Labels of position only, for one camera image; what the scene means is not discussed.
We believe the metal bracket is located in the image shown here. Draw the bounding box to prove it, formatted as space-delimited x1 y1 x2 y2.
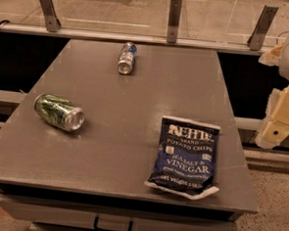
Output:
247 5 278 51
167 0 182 44
39 0 61 32

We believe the grey drawer with handle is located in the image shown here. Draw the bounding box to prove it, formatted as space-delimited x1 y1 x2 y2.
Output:
0 194 237 231

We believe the metal rail behind table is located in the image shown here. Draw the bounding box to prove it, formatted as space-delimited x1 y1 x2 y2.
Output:
0 23 271 56

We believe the middle metal bracket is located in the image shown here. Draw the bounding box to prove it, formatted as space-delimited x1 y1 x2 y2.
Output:
167 0 182 44

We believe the left metal bracket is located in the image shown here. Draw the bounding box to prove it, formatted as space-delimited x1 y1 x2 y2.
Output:
39 0 61 32

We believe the green soda can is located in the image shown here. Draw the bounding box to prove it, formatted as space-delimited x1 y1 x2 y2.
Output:
34 94 84 132

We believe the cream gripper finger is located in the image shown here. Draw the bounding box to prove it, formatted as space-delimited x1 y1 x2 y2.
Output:
259 43 283 67
255 86 289 149

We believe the silver blue soda can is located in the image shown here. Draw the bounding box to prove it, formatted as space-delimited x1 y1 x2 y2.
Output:
117 42 137 75

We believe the blue potato chips bag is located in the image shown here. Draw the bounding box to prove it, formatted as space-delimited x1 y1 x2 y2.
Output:
144 115 220 200

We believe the right metal bracket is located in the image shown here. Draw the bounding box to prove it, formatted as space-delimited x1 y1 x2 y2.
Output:
247 5 278 51

